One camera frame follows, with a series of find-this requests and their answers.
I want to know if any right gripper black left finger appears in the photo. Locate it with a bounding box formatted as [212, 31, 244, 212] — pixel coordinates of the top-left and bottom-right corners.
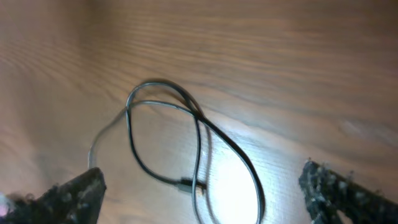
[1, 167, 106, 224]

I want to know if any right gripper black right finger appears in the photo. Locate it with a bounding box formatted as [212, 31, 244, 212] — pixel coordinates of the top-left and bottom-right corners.
[298, 160, 397, 224]

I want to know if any black blue-tipped USB cable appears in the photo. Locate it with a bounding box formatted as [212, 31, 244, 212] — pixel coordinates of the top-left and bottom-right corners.
[88, 79, 266, 224]

